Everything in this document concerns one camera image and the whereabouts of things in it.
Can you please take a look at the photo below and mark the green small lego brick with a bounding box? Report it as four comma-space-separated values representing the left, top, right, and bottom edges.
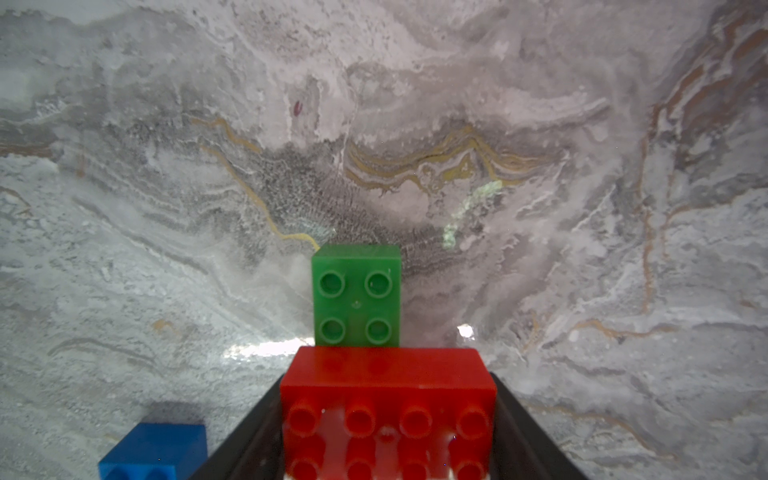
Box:
311, 244, 402, 347

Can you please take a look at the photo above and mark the red lego brick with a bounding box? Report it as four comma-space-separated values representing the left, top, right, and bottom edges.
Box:
280, 347, 497, 479

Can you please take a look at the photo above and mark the blue lego brick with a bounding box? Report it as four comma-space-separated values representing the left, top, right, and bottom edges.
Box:
98, 423, 208, 480

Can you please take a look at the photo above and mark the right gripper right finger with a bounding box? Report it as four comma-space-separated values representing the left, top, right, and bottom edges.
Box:
489, 373, 588, 480

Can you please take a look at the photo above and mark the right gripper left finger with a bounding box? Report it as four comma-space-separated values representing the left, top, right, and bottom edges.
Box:
190, 376, 285, 480

